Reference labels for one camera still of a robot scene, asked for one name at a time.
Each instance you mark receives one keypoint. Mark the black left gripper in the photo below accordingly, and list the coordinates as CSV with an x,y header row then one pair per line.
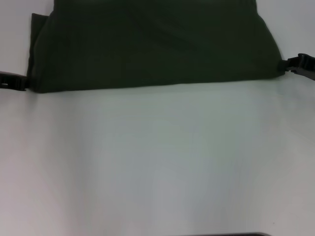
x,y
3,79

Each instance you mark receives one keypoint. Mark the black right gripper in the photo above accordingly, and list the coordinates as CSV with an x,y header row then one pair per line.
x,y
307,67

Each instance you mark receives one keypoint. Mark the dark green FREE T-shirt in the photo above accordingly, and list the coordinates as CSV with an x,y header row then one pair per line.
x,y
147,49

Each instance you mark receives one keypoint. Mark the dark grey torso edge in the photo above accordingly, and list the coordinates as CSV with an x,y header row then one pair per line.
x,y
246,234

